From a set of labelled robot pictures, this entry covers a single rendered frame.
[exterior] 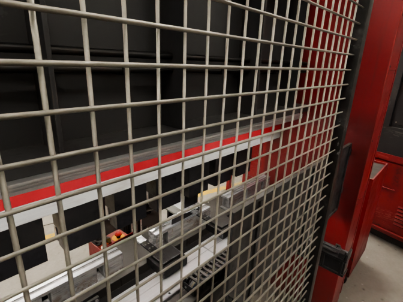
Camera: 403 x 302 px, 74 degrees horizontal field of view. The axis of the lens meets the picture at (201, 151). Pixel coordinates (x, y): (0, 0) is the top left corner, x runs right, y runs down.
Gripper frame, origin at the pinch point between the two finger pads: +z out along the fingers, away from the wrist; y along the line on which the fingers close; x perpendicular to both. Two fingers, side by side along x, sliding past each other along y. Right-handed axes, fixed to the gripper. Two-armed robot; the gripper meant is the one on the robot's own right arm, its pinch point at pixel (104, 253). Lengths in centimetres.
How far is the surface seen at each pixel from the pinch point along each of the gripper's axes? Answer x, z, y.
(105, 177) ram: -17, -49, 48
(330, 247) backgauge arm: 70, 12, 99
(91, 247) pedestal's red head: -4.6, -5.7, -2.7
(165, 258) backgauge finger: -7, -15, 61
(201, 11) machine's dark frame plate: 23, -106, 74
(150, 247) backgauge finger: -3, -15, 48
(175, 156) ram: 17, -50, 51
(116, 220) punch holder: -13, -30, 42
